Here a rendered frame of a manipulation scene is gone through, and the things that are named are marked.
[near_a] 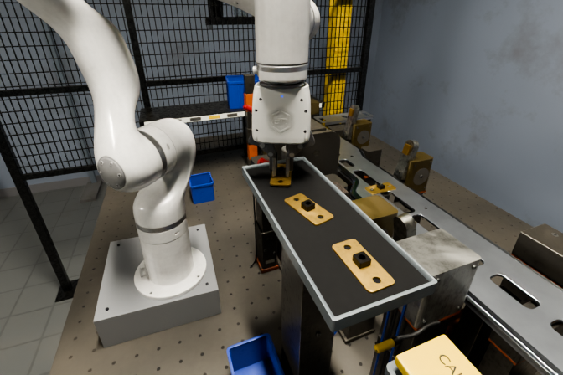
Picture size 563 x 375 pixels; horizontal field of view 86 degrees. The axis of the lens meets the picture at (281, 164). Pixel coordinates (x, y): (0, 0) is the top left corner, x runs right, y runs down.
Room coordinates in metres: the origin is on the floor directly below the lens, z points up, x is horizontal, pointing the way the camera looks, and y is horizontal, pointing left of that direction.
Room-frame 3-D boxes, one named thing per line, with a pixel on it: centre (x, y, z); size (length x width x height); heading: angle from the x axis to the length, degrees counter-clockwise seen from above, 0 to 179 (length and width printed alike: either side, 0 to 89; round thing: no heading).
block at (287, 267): (0.40, -0.05, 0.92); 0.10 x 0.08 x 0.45; 21
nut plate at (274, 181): (0.51, 0.00, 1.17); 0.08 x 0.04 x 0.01; 177
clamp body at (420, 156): (0.85, -0.43, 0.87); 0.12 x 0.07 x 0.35; 111
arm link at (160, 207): (0.65, 0.29, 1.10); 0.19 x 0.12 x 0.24; 160
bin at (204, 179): (1.16, 0.36, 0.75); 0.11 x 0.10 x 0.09; 21
